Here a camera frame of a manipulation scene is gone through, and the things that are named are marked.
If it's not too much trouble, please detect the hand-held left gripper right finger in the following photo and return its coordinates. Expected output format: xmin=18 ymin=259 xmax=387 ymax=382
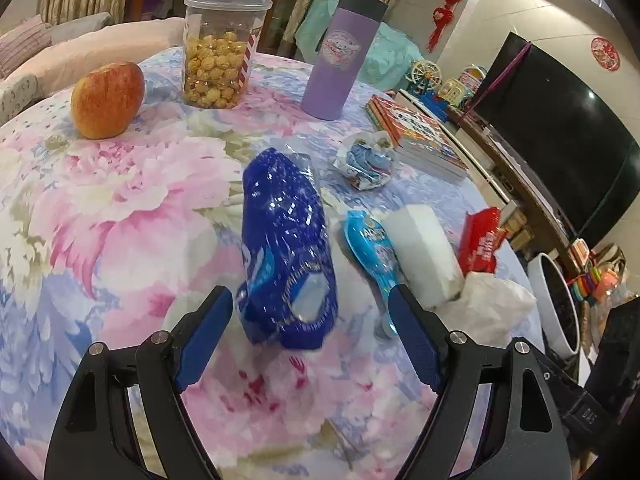
xmin=387 ymin=284 xmax=573 ymax=480

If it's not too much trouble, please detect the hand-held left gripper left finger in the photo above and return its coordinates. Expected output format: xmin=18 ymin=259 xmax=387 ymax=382
xmin=44 ymin=285 xmax=235 ymax=480

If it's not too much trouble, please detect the white foam fruit net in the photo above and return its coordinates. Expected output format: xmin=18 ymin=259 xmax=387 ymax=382
xmin=382 ymin=204 xmax=465 ymax=309

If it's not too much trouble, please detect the white plastic bag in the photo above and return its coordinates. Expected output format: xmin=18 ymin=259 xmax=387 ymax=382
xmin=435 ymin=272 xmax=538 ymax=348

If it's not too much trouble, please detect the light blue snack wrapper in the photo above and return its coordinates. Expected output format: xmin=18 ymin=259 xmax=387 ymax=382
xmin=344 ymin=210 xmax=403 ymax=338

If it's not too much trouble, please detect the white bin with black liner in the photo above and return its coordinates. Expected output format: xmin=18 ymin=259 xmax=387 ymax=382
xmin=527 ymin=252 xmax=583 ymax=358

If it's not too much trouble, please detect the red white milk carton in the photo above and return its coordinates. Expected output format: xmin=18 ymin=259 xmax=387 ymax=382
xmin=457 ymin=206 xmax=509 ymax=277

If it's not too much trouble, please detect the dark blue cookie wrapper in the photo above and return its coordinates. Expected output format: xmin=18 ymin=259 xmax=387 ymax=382
xmin=235 ymin=147 xmax=340 ymax=351

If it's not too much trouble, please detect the blue white wrapper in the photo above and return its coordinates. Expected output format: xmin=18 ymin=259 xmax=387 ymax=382
xmin=334 ymin=131 xmax=400 ymax=191

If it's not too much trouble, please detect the beige tote bag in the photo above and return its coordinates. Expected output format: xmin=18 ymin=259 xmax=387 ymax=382
xmin=592 ymin=242 xmax=628 ymax=301

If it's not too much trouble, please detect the toy cash register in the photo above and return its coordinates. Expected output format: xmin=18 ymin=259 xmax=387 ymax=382
xmin=570 ymin=239 xmax=593 ymax=266

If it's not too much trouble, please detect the white television cabinet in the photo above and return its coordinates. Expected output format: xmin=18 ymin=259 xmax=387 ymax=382
xmin=397 ymin=87 xmax=586 ymax=271

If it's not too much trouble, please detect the orange cover book stack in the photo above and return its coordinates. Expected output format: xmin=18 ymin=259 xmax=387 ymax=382
xmin=366 ymin=95 xmax=472 ymax=184

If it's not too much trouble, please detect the blue toy base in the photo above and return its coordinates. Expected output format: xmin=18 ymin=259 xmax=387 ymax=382
xmin=407 ymin=87 xmax=451 ymax=116

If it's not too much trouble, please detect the black flat television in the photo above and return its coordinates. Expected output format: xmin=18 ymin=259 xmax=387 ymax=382
xmin=472 ymin=31 xmax=640 ymax=246

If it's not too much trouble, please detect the colourful toy house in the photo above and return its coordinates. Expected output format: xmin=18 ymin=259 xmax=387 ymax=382
xmin=437 ymin=77 xmax=468 ymax=108

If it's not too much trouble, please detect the red yellow apple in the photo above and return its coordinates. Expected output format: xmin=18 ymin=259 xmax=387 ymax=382
xmin=70 ymin=61 xmax=146 ymax=140

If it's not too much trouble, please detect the toy ferris wheel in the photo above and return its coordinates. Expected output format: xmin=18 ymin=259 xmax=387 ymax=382
xmin=409 ymin=60 xmax=445 ymax=98

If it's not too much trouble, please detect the toy carousel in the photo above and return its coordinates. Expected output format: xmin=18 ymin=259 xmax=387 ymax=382
xmin=459 ymin=65 xmax=488 ymax=93

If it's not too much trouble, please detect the pink stick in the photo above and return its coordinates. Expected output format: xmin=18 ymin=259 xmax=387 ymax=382
xmin=462 ymin=42 xmax=533 ymax=121

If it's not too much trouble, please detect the teal covered armchair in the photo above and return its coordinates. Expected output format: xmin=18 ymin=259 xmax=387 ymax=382
xmin=295 ymin=0 xmax=426 ymax=93

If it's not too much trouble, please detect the clear popcorn jar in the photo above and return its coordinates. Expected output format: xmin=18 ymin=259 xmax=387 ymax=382
xmin=181 ymin=0 xmax=273 ymax=110

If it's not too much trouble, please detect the purple thermos bottle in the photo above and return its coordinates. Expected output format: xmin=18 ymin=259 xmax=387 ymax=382
xmin=300 ymin=0 xmax=389 ymax=121

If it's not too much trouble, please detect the pink covered sofa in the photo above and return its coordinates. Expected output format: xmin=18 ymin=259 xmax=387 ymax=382
xmin=0 ymin=12 xmax=187 ymax=126

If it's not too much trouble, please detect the pink striped cushion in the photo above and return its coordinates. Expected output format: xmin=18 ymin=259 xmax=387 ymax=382
xmin=0 ymin=14 xmax=53 ymax=78

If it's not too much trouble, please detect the rainbow ring stacker toy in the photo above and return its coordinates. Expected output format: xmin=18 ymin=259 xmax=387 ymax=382
xmin=572 ymin=265 xmax=603 ymax=303

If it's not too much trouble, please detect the round red wall decal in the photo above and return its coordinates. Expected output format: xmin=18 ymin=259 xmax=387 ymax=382
xmin=591 ymin=36 xmax=622 ymax=72

